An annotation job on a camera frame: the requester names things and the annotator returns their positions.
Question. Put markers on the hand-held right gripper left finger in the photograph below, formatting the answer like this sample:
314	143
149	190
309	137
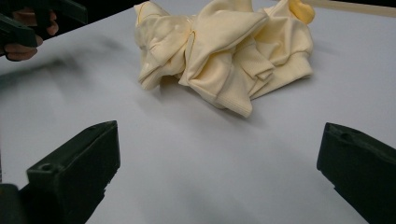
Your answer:
74	168

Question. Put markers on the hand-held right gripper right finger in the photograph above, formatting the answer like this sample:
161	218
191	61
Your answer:
361	168

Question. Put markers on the pale yellow baby pants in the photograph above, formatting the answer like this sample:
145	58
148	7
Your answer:
218	53

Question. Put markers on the wooden table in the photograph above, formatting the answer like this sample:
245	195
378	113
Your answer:
358	7

